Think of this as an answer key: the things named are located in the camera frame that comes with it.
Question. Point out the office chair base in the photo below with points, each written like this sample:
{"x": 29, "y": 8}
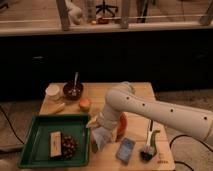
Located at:
{"x": 105, "y": 8}

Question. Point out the orange fruit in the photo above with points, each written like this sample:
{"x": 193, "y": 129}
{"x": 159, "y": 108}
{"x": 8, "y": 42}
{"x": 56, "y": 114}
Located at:
{"x": 84, "y": 104}

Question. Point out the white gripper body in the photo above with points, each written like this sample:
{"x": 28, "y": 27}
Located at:
{"x": 100, "y": 130}

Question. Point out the white stuffed toy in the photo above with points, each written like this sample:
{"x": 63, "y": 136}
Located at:
{"x": 75, "y": 13}

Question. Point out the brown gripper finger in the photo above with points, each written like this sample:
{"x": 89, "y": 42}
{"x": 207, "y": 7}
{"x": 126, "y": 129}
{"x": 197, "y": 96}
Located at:
{"x": 94, "y": 147}

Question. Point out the bunch of dark grapes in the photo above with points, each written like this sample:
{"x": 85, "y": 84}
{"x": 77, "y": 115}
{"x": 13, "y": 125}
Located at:
{"x": 69, "y": 146}

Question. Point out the orange carrot toy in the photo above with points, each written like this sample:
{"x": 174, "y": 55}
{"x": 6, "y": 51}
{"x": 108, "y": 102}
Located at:
{"x": 121, "y": 127}

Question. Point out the dark brown bowl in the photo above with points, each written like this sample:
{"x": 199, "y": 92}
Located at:
{"x": 67, "y": 89}

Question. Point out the green plastic tray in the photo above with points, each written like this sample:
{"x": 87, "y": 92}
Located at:
{"x": 36, "y": 151}

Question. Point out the green handled dish brush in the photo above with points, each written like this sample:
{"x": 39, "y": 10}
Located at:
{"x": 149, "y": 150}

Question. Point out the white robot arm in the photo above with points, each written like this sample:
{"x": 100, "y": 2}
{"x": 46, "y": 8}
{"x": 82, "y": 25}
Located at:
{"x": 194, "y": 122}

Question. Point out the white cup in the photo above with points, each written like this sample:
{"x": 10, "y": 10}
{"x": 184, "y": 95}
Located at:
{"x": 53, "y": 92}

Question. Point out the wooden block in tray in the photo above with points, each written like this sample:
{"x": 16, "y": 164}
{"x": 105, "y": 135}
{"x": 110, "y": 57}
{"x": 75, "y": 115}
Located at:
{"x": 55, "y": 144}

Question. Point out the metal spoon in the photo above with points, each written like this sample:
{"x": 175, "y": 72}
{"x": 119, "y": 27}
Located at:
{"x": 74, "y": 90}

